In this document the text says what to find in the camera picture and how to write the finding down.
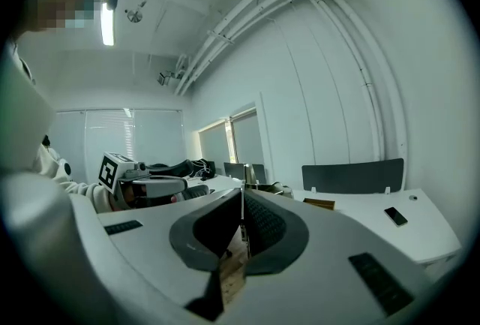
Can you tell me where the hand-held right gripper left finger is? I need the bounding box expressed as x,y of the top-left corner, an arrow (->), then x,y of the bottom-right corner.
97,188 -> 243,308

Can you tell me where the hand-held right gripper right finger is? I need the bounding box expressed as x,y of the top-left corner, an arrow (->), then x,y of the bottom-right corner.
223,188 -> 432,325

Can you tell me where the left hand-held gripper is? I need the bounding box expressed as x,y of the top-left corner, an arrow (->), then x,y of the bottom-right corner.
97,152 -> 189,211

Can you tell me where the black box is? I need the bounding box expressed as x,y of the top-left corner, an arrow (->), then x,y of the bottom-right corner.
302,197 -> 337,211

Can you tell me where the person's left forearm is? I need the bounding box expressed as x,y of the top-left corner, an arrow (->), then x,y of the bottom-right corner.
31,143 -> 125,214

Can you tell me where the black backpack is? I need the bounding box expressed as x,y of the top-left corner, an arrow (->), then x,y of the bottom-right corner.
193,158 -> 218,180

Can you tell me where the dark grey desk partition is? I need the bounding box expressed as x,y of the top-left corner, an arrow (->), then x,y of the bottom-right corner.
301,158 -> 405,195
223,161 -> 268,185

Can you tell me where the window with roller blind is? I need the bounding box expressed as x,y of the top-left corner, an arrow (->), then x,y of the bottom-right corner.
197,101 -> 266,175

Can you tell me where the black rectangular remote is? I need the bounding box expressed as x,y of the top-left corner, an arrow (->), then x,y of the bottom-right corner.
384,206 -> 409,227

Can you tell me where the small ceiling-mounted box device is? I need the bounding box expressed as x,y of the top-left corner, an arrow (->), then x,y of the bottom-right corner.
156,70 -> 179,86

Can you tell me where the person's beige sweatshirt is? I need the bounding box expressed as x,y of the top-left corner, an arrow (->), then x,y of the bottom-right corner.
0,41 -> 57,176

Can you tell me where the long ceiling light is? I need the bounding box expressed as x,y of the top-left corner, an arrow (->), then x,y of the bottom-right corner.
100,0 -> 116,47

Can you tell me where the glass wall with blinds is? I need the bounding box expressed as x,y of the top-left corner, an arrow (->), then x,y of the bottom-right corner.
55,108 -> 188,175

